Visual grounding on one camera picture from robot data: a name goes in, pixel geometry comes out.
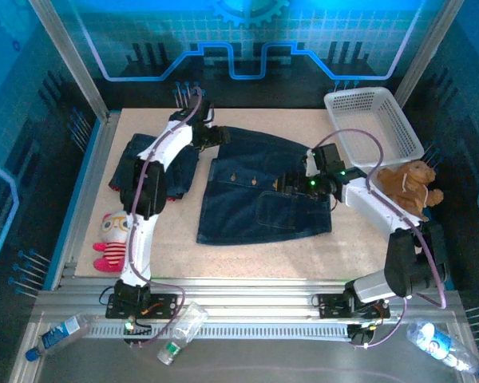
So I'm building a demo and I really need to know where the aluminium frame post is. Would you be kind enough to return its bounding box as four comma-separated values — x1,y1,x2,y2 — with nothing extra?
27,0,111,121
393,0,465,112

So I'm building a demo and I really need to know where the aluminium frame rail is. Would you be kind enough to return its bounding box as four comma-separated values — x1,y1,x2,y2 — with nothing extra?
31,276,464,323

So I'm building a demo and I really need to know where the black connector box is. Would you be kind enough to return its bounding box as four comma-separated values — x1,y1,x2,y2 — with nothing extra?
349,323,374,347
122,317,152,348

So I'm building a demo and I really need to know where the white plastic basket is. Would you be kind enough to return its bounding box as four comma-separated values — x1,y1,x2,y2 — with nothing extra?
323,86,426,168

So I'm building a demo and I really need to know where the brown teddy bear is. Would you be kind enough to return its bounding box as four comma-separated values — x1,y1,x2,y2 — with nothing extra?
377,160,445,223

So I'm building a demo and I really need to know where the dark blue denim skirt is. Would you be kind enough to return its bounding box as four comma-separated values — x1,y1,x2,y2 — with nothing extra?
195,126,333,247
108,133,201,200

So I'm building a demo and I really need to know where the red polka dot skirt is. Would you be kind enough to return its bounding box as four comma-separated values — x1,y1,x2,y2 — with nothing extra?
110,185,187,202

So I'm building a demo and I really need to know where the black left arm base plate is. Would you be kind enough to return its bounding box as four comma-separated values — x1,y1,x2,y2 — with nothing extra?
105,287,184,320

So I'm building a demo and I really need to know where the slotted grey cable duct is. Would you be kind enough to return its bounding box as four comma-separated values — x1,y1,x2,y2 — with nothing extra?
83,322,352,340

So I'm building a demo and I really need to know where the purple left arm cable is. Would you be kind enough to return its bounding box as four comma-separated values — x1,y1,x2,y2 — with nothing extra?
127,86,205,349

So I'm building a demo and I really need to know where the pink and white plush toy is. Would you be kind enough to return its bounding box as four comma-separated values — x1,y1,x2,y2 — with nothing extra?
92,211,131,274

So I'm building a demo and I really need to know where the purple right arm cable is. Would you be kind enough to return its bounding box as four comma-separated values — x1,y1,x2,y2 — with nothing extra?
313,129,448,350

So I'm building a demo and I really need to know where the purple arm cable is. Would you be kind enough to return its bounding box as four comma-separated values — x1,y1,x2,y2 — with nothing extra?
313,129,448,350
127,86,205,349

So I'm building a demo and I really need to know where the blue capped water bottle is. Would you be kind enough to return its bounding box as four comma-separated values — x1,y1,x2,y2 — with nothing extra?
25,314,91,362

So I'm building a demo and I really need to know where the clear bottle with green cap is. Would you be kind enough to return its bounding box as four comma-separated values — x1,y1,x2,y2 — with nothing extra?
156,301,208,365

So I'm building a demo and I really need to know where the large blue label water bottle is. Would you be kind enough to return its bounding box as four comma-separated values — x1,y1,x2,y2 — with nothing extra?
406,321,479,380

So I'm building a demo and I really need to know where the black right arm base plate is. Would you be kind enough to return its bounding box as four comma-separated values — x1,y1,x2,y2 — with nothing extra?
317,292,391,320

